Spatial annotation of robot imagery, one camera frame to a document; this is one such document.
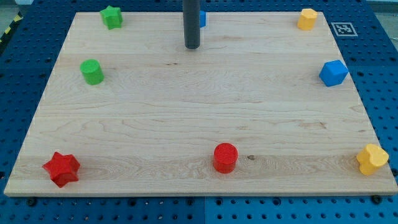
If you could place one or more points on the green star block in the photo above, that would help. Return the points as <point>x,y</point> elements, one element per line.
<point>112,17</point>

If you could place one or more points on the red star block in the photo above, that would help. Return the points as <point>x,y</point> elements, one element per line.
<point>62,169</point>

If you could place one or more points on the red cylinder block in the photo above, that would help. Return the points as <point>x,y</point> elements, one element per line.
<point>225,157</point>

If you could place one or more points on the wooden board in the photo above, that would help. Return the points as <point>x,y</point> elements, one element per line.
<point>151,126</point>

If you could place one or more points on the small blue block behind rod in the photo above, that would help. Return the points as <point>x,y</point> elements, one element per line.
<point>202,19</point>

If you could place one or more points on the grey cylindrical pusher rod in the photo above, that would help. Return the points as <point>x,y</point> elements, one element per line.
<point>191,23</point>

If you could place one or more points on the green cylinder block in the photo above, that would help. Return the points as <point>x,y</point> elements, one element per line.
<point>91,71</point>

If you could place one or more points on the blue cube block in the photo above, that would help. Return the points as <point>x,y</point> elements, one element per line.
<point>333,73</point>

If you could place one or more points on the yellow hexagon block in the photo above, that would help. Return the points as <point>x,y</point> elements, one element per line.
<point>307,19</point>

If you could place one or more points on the white fiducial marker tag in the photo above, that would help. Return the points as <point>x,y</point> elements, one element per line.
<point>344,29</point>

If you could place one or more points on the yellow heart block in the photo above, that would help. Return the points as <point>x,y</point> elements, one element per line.
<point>371,158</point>

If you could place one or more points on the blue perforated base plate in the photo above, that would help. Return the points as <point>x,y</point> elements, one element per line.
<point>33,49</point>

